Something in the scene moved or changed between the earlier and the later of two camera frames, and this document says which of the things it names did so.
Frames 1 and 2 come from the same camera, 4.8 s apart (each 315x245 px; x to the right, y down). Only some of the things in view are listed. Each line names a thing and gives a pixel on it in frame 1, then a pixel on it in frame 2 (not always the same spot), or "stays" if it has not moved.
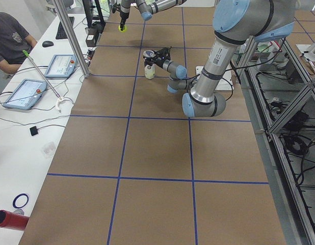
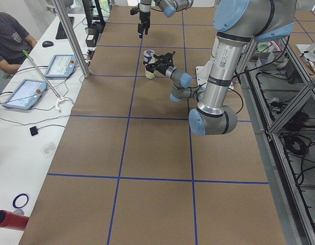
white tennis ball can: x=150 y=69 stays
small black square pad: x=33 y=130 stays
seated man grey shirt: x=12 y=43 stays
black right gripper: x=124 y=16 -> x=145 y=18
